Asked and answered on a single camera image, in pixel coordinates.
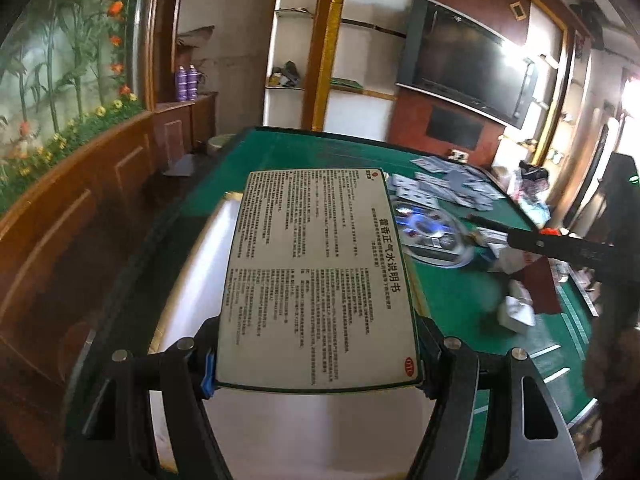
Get floral garden wall mural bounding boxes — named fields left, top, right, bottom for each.
left=1, top=0, right=144, bottom=210

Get white printed medicine box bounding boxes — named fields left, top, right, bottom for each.
left=216, top=168, right=422, bottom=393

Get dark items on shelf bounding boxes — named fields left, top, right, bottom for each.
left=268, top=61, right=302, bottom=88

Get left purple spray bottle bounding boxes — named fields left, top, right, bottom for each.
left=175, top=65, right=188, bottom=102

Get pile of clothes on cabinet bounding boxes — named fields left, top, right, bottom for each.
left=516, top=160, right=550, bottom=228

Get right purple spray bottle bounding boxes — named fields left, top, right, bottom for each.
left=186, top=65, right=200, bottom=101

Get purple spray bottle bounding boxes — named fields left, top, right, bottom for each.
left=175, top=65, right=188, bottom=102
left=186, top=65, right=200, bottom=101

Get wall-mounted black television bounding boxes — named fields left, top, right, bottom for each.
left=396, top=0, right=538, bottom=128

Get person's right hand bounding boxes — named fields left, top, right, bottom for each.
left=582, top=320, right=639, bottom=403

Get white gold-rimmed storage box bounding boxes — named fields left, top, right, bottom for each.
left=149, top=192, right=434, bottom=479

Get red foil packet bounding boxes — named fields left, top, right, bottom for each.
left=516, top=257, right=562, bottom=315

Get round mahjong table control panel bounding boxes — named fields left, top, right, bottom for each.
left=392, top=198, right=475, bottom=269

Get black wall panel under television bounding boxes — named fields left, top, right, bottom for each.
left=425, top=106, right=484, bottom=151

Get scattered playing cards pile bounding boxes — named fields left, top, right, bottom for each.
left=386, top=156, right=506, bottom=211

